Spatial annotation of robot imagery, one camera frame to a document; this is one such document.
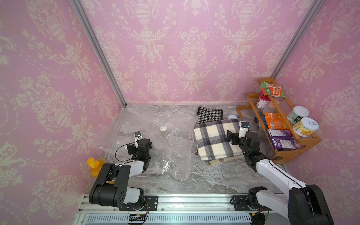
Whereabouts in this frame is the cream grey plaid scarf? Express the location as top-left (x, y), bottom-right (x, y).
top-left (194, 119), bottom-right (243, 161)

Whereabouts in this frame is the clear plastic vacuum bag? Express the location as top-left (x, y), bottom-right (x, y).
top-left (92, 105), bottom-right (198, 181)

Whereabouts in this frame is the beige plaid scarf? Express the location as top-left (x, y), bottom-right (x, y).
top-left (207, 155), bottom-right (244, 166)

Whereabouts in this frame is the black white houndstooth scarf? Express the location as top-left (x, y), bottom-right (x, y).
top-left (196, 106), bottom-right (223, 123)

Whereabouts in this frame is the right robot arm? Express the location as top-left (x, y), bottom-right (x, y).
top-left (226, 131), bottom-right (334, 225)

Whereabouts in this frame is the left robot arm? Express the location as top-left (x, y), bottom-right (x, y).
top-left (87, 139), bottom-right (152, 210)

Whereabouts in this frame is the purple snack packet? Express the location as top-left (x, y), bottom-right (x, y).
top-left (267, 129), bottom-right (301, 150)

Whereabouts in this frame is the yellow orange bottle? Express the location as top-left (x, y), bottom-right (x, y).
top-left (86, 157), bottom-right (106, 178)

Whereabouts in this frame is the wooden two-tier rack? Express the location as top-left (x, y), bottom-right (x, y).
top-left (236, 91), bottom-right (321, 165)

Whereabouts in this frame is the clear plastic bottle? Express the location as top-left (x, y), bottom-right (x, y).
top-left (262, 101), bottom-right (278, 114)

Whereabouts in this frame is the pink lid white jar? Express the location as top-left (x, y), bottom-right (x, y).
top-left (256, 92), bottom-right (271, 109)

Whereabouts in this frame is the green white can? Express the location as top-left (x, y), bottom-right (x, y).
top-left (287, 106), bottom-right (309, 124)

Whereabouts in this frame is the yellow white can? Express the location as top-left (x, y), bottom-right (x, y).
top-left (293, 117), bottom-right (320, 137)

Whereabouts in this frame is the green orange snack packet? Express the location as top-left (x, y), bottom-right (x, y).
top-left (261, 82), bottom-right (286, 99)

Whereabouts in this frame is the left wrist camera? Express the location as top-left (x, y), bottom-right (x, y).
top-left (134, 131), bottom-right (142, 148)

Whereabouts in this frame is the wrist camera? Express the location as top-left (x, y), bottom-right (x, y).
top-left (239, 121), bottom-right (249, 138)
top-left (134, 131), bottom-right (142, 148)

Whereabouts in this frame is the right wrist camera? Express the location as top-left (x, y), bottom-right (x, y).
top-left (239, 121), bottom-right (249, 138)

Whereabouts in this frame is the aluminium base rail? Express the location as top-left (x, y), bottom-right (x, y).
top-left (74, 194), bottom-right (290, 225)

